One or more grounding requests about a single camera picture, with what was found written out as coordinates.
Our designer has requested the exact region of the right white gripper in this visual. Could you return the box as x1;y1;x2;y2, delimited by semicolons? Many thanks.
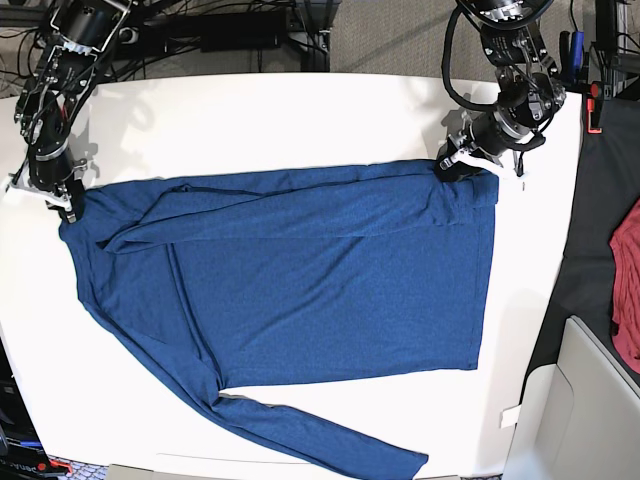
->
5;159;99;223

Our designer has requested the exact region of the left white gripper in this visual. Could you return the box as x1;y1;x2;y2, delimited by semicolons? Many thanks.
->
434;132;527;183

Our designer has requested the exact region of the blue long-sleeve T-shirt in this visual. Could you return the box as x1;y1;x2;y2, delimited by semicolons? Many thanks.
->
59;160;499;479

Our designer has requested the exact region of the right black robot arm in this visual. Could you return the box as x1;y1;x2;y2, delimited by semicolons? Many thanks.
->
8;1;136;223

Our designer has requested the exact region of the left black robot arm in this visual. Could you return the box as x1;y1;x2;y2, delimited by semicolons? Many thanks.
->
434;1;566;183

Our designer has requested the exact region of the orange clamp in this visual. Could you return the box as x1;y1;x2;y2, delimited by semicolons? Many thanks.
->
586;81;604;135

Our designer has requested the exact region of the red cloth pile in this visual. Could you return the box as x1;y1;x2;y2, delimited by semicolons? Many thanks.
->
609;201;640;373

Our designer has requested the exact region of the beige plastic bin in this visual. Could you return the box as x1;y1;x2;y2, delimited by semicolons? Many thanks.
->
503;316;639;480

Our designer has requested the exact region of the blue handled tool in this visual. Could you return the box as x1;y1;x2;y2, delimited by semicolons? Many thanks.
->
569;30;584;83

